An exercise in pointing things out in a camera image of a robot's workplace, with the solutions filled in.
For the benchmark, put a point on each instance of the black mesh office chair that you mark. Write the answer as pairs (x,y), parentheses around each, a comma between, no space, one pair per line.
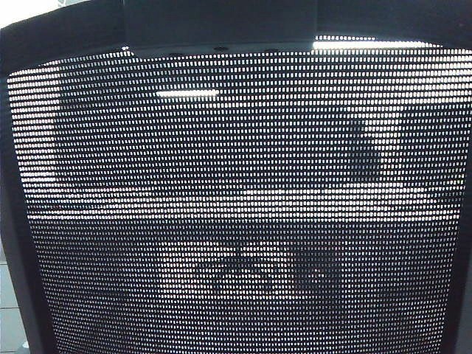
(236,221)

